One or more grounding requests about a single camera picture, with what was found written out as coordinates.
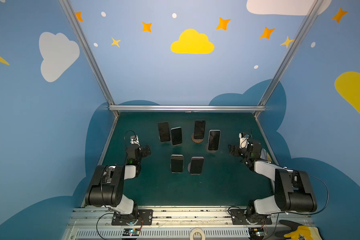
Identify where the black phone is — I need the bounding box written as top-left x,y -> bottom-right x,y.
158,122 -> 171,143
194,120 -> 206,140

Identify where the light blue phone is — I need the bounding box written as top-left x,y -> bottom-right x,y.
171,155 -> 184,173

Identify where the purple phone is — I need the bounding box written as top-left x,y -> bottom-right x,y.
191,157 -> 204,175

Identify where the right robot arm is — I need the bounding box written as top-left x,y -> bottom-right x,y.
228,140 -> 318,225

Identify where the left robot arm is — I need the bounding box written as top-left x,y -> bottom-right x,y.
85,144 -> 151,226

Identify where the silver phone back right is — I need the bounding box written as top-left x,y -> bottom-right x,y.
208,130 -> 221,151

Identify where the blue-edged phone back row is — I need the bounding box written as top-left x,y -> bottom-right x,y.
171,127 -> 183,146

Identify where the wooden round phone stand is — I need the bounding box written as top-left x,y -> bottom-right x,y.
191,134 -> 204,144

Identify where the black phone on wooden stand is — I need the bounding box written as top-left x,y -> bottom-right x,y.
194,120 -> 206,140

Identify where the left controller board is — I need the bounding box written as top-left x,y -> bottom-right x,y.
122,228 -> 141,237

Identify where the controller board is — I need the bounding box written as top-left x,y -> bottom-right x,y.
122,228 -> 141,237
248,228 -> 266,240

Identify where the right controller board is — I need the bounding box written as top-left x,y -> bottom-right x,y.
248,228 -> 266,240

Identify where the white tape roll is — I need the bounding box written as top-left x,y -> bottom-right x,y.
189,228 -> 206,240

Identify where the yellow black object bottom right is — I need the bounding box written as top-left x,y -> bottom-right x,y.
275,220 -> 322,240

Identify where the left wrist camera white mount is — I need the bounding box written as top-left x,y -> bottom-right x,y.
130,135 -> 140,145

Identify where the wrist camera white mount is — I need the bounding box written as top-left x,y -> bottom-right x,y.
239,133 -> 251,149
130,135 -> 140,145

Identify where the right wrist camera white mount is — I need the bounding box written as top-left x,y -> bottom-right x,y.
239,133 -> 251,149

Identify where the horizontal aluminium frame bar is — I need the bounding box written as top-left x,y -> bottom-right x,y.
109,105 -> 266,112

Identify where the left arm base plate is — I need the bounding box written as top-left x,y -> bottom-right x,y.
111,209 -> 154,226

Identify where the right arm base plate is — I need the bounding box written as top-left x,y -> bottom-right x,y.
228,208 -> 273,225

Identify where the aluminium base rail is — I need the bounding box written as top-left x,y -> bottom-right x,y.
62,206 -> 314,240

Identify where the left aluminium frame post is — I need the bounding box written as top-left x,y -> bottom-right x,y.
59,0 -> 115,107

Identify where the aluminium frame post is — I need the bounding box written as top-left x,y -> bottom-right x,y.
59,0 -> 115,107
254,0 -> 324,119

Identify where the right aluminium frame post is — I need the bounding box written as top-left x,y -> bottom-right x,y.
254,0 -> 324,119

